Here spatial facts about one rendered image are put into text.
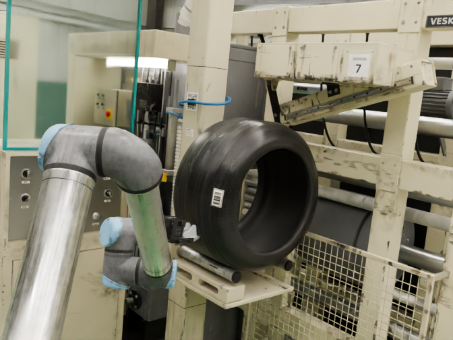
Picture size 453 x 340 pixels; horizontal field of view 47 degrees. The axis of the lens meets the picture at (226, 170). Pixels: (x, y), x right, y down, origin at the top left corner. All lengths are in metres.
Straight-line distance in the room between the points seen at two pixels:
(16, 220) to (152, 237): 0.90
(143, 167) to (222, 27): 1.11
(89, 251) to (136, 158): 1.18
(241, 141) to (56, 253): 0.89
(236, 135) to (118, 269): 0.61
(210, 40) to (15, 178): 0.94
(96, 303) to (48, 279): 1.32
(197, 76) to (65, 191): 1.13
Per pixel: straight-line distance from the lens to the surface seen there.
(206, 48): 2.13
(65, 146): 1.19
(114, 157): 1.16
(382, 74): 1.93
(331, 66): 2.00
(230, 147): 1.79
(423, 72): 1.96
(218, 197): 1.75
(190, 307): 2.34
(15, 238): 2.22
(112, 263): 1.66
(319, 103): 2.20
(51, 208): 1.14
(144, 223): 1.36
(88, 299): 2.39
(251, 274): 2.26
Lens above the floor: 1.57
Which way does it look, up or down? 9 degrees down
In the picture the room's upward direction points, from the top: 5 degrees clockwise
